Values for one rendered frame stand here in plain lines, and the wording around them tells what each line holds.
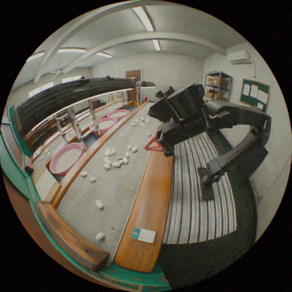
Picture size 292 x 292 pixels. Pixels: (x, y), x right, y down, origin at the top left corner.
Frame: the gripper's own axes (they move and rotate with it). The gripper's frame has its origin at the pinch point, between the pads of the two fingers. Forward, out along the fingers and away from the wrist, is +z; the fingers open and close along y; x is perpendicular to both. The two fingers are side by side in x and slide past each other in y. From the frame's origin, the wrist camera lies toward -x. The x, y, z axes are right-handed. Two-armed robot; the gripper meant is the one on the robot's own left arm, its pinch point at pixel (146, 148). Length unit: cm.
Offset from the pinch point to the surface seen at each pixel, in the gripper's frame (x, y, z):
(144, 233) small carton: 9.5, 25.0, 0.2
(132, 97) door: -98, -481, 193
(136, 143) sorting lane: 2.6, -15.8, 15.6
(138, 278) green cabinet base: 9.6, 40.4, -2.7
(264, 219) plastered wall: 166, 51, -111
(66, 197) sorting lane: -9.1, 27.6, 29.8
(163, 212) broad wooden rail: 13.6, 17.6, -1.6
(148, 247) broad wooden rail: 12.4, 29.6, -0.2
